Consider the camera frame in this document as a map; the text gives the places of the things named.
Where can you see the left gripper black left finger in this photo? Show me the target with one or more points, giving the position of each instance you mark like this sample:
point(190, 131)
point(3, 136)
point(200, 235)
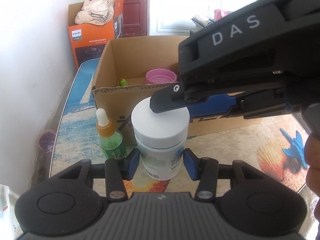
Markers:
point(118, 170)

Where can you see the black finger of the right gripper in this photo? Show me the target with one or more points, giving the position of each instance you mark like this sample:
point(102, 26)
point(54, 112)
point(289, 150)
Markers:
point(168, 98)
point(215, 105)

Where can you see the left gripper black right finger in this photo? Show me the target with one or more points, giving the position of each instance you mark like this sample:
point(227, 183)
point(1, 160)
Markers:
point(206, 171)

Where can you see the green dropper bottle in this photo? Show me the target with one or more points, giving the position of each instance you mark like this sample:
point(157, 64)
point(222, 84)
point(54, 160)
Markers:
point(109, 138)

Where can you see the white supplement bottle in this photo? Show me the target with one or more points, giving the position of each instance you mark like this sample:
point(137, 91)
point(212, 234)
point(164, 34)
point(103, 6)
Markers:
point(160, 139)

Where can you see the person's right hand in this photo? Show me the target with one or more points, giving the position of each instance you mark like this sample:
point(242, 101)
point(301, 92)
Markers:
point(311, 155)

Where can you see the pink plastic lid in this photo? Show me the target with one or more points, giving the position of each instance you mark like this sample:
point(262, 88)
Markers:
point(159, 76)

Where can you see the large brown cardboard box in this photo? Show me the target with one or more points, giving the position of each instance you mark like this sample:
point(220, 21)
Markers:
point(131, 58)

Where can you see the small green glue stick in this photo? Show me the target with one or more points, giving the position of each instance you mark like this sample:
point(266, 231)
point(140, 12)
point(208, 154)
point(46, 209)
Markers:
point(123, 82)

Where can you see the orange Philips box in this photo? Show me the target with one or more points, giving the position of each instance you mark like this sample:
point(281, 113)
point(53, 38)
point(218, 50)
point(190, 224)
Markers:
point(88, 40)

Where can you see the beige cloth hat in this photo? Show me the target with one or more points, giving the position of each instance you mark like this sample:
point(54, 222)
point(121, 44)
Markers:
point(96, 12)

